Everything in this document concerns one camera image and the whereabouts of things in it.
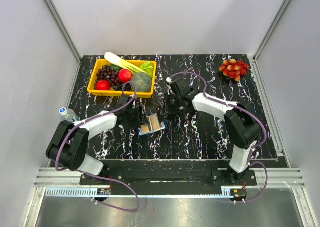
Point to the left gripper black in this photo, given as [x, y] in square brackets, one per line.
[141, 120]

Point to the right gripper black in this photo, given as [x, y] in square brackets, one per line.
[168, 108]

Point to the gold credit card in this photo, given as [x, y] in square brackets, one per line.
[145, 129]
[154, 122]

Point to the blue card holder wallet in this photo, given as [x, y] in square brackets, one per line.
[163, 127]

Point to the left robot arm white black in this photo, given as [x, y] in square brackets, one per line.
[68, 146]

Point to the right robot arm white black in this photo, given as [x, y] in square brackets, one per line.
[243, 127]

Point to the dark blue grape bunch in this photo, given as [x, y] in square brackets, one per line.
[122, 87]

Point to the green cantaloupe melon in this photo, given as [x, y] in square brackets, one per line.
[141, 82]

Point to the red apple upper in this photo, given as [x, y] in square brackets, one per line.
[125, 75]

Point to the red apple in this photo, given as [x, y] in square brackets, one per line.
[125, 75]
[102, 85]

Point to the red apple lower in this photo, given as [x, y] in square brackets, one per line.
[102, 85]

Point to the green lettuce leaf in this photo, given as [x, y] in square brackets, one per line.
[148, 67]

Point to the purple grape bunch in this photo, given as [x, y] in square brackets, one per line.
[106, 73]

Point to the green avocado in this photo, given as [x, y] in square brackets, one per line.
[115, 67]

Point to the white daikon radish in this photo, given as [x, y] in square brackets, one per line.
[116, 60]

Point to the yellow plastic bin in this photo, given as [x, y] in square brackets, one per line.
[112, 93]

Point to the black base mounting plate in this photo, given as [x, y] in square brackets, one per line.
[174, 177]

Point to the clear water bottle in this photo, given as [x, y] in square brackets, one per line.
[69, 115]

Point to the red lychee bunch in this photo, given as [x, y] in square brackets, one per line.
[234, 69]

